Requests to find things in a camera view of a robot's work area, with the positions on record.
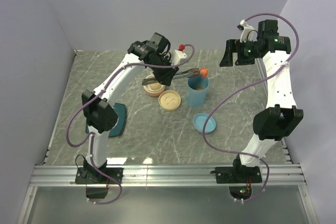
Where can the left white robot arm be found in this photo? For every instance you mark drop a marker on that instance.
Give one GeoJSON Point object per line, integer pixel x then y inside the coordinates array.
{"type": "Point", "coordinates": [151, 54]}

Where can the blue tall cup container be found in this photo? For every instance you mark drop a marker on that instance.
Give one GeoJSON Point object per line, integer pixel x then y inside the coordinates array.
{"type": "Point", "coordinates": [193, 97]}

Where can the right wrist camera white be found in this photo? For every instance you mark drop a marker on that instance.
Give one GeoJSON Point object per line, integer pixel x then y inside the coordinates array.
{"type": "Point", "coordinates": [246, 31]}

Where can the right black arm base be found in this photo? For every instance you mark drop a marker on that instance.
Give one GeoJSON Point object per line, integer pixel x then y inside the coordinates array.
{"type": "Point", "coordinates": [240, 180]}

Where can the red shrimp piece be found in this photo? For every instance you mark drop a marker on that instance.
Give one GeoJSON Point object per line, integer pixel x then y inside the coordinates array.
{"type": "Point", "coordinates": [203, 72]}

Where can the teal square plate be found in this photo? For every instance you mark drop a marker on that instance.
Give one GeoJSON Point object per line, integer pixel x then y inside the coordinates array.
{"type": "Point", "coordinates": [119, 121]}

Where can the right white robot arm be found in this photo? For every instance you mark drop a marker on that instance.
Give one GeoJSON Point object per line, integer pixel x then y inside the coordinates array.
{"type": "Point", "coordinates": [281, 114]}

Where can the aluminium mounting rail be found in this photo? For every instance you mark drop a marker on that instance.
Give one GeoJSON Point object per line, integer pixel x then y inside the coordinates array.
{"type": "Point", "coordinates": [166, 162]}

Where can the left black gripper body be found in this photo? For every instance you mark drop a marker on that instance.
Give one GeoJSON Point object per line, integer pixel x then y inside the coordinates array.
{"type": "Point", "coordinates": [162, 74]}

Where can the metal serving tongs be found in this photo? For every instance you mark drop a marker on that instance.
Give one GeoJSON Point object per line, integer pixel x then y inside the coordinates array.
{"type": "Point", "coordinates": [180, 75]}

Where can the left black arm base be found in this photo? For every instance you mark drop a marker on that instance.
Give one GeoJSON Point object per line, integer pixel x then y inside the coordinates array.
{"type": "Point", "coordinates": [97, 185]}

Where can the pink white bowl container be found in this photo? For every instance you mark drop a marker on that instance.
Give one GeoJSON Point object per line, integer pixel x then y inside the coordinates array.
{"type": "Point", "coordinates": [153, 93]}

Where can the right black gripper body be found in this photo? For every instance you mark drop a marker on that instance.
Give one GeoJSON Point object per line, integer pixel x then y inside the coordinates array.
{"type": "Point", "coordinates": [243, 50]}

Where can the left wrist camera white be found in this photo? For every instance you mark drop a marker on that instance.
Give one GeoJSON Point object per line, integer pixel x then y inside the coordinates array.
{"type": "Point", "coordinates": [178, 56]}

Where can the blue round lid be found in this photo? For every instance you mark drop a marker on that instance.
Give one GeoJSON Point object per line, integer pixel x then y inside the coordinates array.
{"type": "Point", "coordinates": [199, 121]}

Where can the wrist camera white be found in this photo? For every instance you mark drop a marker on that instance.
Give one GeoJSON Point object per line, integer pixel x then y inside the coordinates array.
{"type": "Point", "coordinates": [246, 31]}
{"type": "Point", "coordinates": [178, 56]}

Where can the beige round lid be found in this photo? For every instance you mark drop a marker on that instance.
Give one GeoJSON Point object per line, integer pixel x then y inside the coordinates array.
{"type": "Point", "coordinates": [169, 100]}

